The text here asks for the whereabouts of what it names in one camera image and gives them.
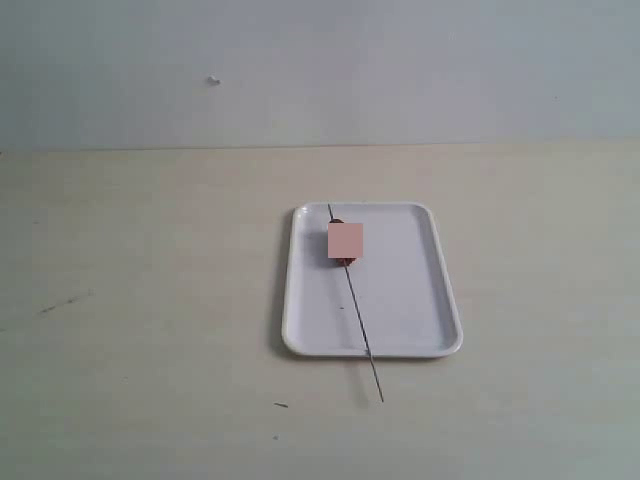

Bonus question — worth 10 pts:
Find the thin metal skewer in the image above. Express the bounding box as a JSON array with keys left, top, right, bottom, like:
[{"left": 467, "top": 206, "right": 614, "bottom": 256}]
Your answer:
[{"left": 326, "top": 202, "right": 386, "bottom": 403}]

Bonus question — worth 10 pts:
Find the white rectangular plastic tray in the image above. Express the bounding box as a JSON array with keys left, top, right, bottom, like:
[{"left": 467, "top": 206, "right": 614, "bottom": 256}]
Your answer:
[{"left": 281, "top": 202, "right": 463, "bottom": 359}]

